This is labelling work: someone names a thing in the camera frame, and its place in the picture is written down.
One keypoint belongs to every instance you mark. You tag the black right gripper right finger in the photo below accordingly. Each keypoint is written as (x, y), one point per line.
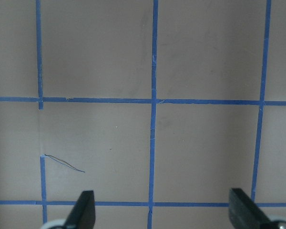
(245, 214)

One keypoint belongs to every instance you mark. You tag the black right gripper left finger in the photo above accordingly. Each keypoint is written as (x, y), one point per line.
(82, 215)

